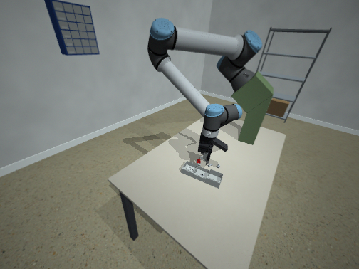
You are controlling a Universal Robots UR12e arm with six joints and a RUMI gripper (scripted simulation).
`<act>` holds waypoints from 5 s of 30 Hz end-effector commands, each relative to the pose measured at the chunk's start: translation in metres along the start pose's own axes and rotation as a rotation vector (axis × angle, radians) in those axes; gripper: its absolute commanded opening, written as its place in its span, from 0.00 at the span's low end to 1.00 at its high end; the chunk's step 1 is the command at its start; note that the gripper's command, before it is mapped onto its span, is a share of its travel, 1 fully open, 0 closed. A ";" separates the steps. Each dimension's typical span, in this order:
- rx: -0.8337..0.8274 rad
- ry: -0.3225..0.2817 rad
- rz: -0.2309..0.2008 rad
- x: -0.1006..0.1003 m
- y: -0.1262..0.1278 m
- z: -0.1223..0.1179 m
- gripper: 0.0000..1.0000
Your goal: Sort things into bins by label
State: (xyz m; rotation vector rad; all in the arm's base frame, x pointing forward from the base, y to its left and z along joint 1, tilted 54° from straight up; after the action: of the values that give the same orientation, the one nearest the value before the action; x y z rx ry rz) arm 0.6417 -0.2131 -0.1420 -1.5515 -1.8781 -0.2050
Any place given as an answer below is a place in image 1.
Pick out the grey rack of labelled bins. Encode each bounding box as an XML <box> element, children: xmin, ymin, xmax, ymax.
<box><xmin>181</xmin><ymin>161</ymin><xmax>223</xmax><ymax>188</ymax></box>

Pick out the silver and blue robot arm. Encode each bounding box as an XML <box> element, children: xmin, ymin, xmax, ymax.
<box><xmin>147</xmin><ymin>18</ymin><xmax>262</xmax><ymax>138</ymax></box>

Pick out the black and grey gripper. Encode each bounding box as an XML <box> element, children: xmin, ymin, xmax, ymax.
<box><xmin>198</xmin><ymin>132</ymin><xmax>216</xmax><ymax>165</ymax></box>

